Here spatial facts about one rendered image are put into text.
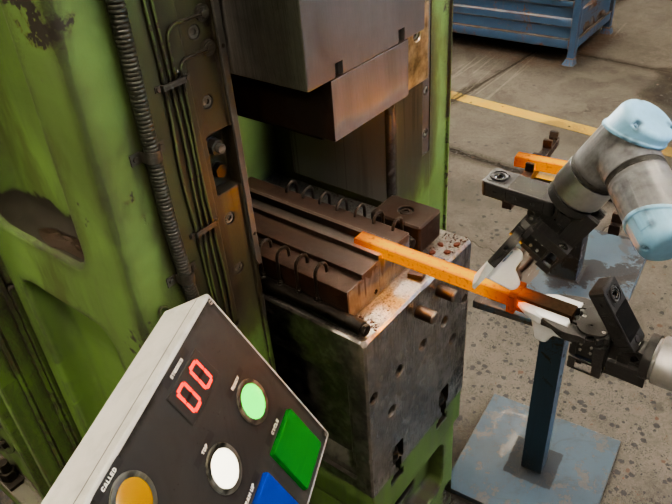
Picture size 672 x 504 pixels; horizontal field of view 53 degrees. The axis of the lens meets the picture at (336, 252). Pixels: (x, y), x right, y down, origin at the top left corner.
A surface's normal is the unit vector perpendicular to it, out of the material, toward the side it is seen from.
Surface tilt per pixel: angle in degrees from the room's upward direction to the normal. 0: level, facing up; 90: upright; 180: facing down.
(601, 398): 0
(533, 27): 90
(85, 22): 90
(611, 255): 0
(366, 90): 90
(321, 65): 90
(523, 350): 0
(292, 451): 60
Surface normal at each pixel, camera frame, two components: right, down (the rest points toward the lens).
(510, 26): -0.59, 0.50
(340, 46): 0.79, 0.32
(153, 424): 0.81, -0.34
